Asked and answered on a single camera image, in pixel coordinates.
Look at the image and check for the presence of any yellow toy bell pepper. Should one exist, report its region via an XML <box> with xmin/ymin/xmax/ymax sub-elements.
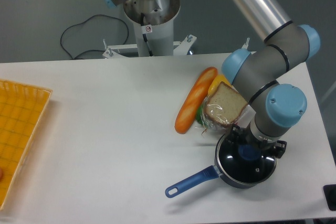
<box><xmin>207</xmin><ymin>74</ymin><xmax>232</xmax><ymax>95</ymax></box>

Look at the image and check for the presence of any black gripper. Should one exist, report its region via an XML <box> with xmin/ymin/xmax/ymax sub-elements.
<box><xmin>226</xmin><ymin>127</ymin><xmax>287</xmax><ymax>158</ymax></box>

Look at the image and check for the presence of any orange plastic basket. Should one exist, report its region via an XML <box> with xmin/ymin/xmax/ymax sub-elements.
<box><xmin>1</xmin><ymin>79</ymin><xmax>53</xmax><ymax>210</ymax></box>

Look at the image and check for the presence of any green toy vegetable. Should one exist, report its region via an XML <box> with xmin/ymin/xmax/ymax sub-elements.
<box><xmin>195</xmin><ymin>105</ymin><xmax>204</xmax><ymax>125</ymax></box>

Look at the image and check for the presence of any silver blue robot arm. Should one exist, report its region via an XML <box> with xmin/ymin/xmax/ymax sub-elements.
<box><xmin>104</xmin><ymin>0</ymin><xmax>320</xmax><ymax>160</ymax></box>

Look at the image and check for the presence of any orange toy baguette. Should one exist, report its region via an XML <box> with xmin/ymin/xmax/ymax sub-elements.
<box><xmin>174</xmin><ymin>67</ymin><xmax>218</xmax><ymax>134</ymax></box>

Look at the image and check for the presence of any black floor cable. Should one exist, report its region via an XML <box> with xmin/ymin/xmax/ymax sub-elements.
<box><xmin>60</xmin><ymin>14</ymin><xmax>130</xmax><ymax>60</ymax></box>

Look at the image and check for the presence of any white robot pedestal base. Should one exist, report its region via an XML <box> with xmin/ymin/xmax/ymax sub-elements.
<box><xmin>102</xmin><ymin>0</ymin><xmax>197</xmax><ymax>59</ymax></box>

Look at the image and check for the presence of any black device at edge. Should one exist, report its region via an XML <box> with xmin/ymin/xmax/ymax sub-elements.
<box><xmin>323</xmin><ymin>184</ymin><xmax>336</xmax><ymax>211</ymax></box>

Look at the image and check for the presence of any bagged bread slice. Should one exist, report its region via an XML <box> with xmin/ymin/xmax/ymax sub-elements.
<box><xmin>200</xmin><ymin>82</ymin><xmax>255</xmax><ymax>133</ymax></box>

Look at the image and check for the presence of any blue saucepan with handle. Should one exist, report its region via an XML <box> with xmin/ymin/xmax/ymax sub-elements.
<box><xmin>165</xmin><ymin>127</ymin><xmax>278</xmax><ymax>199</ymax></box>

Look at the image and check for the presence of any glass pot lid blue knob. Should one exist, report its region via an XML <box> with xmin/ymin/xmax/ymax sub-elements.
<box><xmin>217</xmin><ymin>129</ymin><xmax>277</xmax><ymax>184</ymax></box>

